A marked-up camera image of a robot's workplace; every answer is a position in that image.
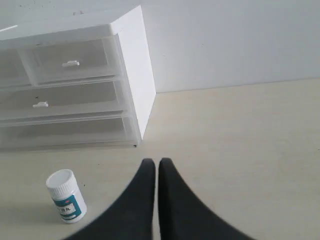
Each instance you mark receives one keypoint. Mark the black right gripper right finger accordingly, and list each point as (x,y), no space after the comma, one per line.
(183,216)

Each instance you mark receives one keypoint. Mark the white plastic drawer cabinet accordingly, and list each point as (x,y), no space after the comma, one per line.
(127,28)

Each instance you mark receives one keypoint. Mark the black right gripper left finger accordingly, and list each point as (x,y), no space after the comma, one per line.
(130,216)

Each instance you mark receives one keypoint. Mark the clear bottom wide drawer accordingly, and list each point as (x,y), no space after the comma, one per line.
(93,131)

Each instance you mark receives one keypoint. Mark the white medicine bottle teal label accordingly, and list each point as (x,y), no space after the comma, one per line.
(66,195)

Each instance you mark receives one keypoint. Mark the clear middle wide drawer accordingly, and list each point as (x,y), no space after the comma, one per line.
(98,97)

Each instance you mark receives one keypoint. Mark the clear wide drawer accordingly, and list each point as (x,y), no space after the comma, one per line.
(98,97)
(93,131)

